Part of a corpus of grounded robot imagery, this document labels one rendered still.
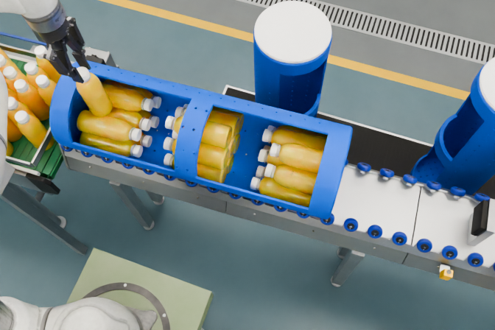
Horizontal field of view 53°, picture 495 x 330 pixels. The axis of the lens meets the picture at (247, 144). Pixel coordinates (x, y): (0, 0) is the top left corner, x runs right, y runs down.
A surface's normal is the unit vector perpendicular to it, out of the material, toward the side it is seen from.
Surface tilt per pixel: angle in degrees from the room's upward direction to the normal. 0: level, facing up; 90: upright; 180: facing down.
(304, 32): 0
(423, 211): 0
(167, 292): 2
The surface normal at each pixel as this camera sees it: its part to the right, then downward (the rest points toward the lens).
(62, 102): -0.16, 0.02
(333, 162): -0.11, -0.20
